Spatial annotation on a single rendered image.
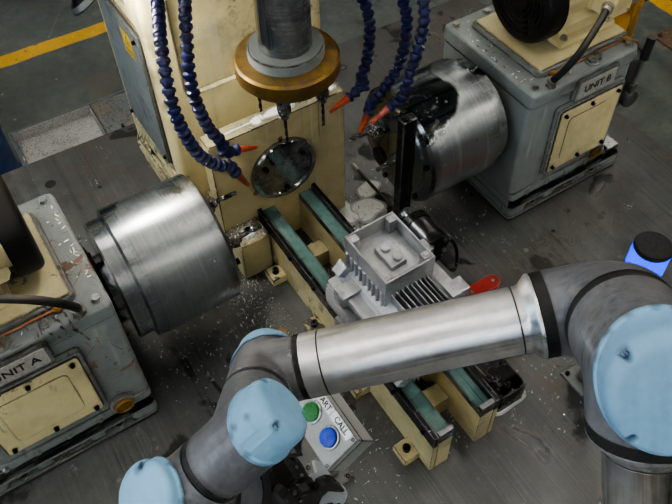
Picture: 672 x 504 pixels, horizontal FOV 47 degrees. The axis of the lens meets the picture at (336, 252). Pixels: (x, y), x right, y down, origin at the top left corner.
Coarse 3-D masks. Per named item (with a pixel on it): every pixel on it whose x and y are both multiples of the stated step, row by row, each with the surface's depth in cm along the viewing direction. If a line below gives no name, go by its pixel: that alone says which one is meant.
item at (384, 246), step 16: (368, 224) 129; (384, 224) 132; (400, 224) 130; (352, 240) 127; (368, 240) 131; (384, 240) 131; (400, 240) 131; (416, 240) 127; (352, 256) 129; (368, 256) 129; (384, 256) 127; (400, 256) 126; (416, 256) 129; (432, 256) 125; (368, 272) 126; (384, 272) 127; (400, 272) 127; (416, 272) 125; (432, 272) 128; (368, 288) 129; (384, 288) 123; (400, 288) 125; (384, 304) 126
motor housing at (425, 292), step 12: (336, 276) 134; (348, 276) 132; (432, 276) 132; (444, 276) 132; (408, 288) 125; (420, 288) 125; (432, 288) 126; (348, 300) 130; (360, 300) 130; (372, 300) 129; (396, 300) 125; (408, 300) 125; (420, 300) 125; (432, 300) 124; (444, 300) 124; (336, 312) 136; (348, 312) 132; (360, 312) 128; (372, 312) 128; (384, 312) 127
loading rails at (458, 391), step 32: (320, 192) 164; (288, 224) 160; (320, 224) 162; (288, 256) 156; (320, 256) 164; (320, 288) 148; (320, 320) 156; (384, 384) 138; (448, 384) 139; (480, 384) 135; (416, 416) 131; (480, 416) 133; (416, 448) 139; (448, 448) 135
